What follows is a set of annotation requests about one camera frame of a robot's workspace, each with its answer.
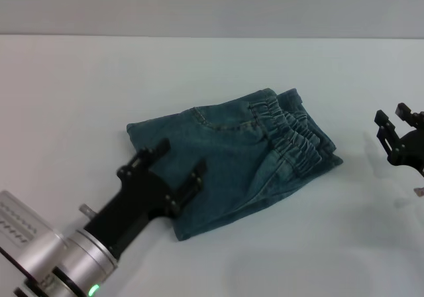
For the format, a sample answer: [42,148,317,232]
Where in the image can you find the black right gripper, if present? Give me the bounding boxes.
[374,102,424,179]

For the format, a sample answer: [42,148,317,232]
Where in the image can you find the blue denim shorts with cartoon print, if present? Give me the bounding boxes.
[125,88,344,242]

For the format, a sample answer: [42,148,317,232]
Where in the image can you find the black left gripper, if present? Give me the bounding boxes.
[79,138,208,259]

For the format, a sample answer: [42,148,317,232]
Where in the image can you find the left wrist camera housing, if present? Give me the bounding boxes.
[0,190,70,278]

